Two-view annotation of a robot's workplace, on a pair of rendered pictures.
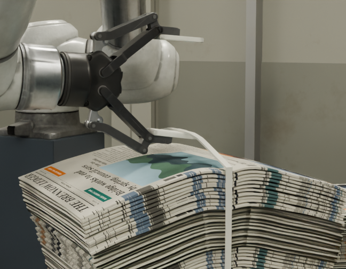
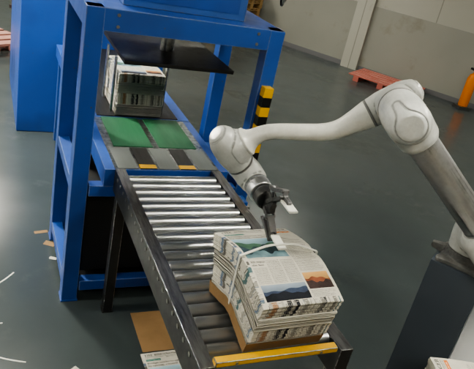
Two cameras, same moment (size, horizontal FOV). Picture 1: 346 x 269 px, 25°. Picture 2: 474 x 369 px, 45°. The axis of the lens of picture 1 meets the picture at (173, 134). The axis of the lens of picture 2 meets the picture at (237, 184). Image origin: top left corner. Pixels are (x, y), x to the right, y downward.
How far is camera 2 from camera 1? 201 cm
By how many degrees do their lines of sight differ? 85
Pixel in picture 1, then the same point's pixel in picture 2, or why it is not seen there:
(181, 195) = (230, 251)
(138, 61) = (466, 246)
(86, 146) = (460, 280)
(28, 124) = (442, 246)
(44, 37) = not seen: hidden behind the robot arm
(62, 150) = (437, 269)
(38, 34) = not seen: hidden behind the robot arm
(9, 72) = (238, 180)
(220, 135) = not seen: outside the picture
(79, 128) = (463, 268)
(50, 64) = (251, 185)
